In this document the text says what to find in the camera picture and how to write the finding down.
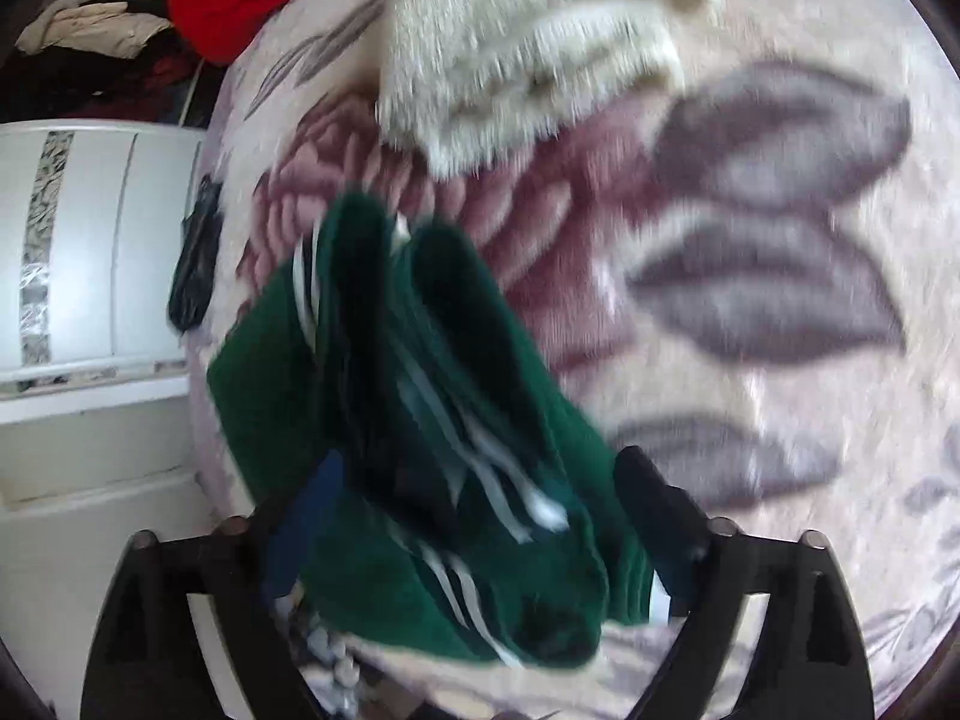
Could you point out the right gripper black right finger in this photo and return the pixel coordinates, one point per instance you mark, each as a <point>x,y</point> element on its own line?
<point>788,598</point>

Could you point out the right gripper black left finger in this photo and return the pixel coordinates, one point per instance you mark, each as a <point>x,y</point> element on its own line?
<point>146,660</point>

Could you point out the green varsity jacket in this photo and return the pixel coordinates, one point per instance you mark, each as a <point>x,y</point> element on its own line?
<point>477,518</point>

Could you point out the beige clothes pile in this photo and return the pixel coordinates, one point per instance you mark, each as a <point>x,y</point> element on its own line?
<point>109,29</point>

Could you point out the white wardrobe cabinet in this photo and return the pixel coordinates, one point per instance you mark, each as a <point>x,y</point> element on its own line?
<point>96,440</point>

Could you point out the floral purple bed blanket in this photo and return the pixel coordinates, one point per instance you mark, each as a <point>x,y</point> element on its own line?
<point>753,277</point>

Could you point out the cream fluffy folded blanket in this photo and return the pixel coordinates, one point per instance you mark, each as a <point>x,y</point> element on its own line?
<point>466,81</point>

